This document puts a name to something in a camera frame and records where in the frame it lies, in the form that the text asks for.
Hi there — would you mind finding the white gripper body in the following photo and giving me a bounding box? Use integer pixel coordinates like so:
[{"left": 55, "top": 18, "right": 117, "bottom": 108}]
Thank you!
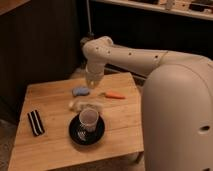
[{"left": 85, "top": 66, "right": 104, "bottom": 89}]

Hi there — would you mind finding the white plastic bottle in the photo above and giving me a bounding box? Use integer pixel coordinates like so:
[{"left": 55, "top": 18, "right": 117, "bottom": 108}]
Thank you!
[{"left": 68, "top": 98, "right": 103, "bottom": 112}]

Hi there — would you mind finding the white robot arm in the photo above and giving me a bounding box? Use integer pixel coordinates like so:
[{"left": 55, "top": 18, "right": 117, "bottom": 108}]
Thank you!
[{"left": 82, "top": 36, "right": 167, "bottom": 88}]

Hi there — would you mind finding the blue sponge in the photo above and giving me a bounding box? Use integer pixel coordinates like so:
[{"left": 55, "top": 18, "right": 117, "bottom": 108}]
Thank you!
[{"left": 72, "top": 87, "right": 90, "bottom": 96}]

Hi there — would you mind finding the orange carrot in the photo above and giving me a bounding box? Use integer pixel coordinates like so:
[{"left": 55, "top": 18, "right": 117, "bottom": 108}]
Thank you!
[{"left": 105, "top": 93, "right": 125, "bottom": 99}]

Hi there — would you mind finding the white cup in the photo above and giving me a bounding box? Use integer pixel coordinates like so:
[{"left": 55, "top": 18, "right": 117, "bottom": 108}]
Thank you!
[{"left": 79, "top": 108, "right": 99, "bottom": 132}]

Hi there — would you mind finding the wooden table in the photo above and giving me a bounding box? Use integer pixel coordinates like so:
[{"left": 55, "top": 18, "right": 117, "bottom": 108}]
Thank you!
[{"left": 8, "top": 73, "right": 143, "bottom": 171}]

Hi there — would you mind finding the black round plate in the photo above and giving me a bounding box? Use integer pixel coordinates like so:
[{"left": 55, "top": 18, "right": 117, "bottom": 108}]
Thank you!
[{"left": 68, "top": 115, "right": 105, "bottom": 145}]

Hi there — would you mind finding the black white striped block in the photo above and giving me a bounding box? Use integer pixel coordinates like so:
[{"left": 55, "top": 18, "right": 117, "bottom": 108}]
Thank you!
[{"left": 27, "top": 110, "right": 45, "bottom": 136}]

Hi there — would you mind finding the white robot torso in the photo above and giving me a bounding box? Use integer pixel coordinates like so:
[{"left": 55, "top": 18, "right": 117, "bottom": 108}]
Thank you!
[{"left": 142, "top": 57, "right": 213, "bottom": 171}]

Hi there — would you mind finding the wall shelf with items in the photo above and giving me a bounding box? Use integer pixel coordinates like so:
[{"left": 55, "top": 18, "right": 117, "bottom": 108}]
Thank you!
[{"left": 93, "top": 0, "right": 213, "bottom": 21}]

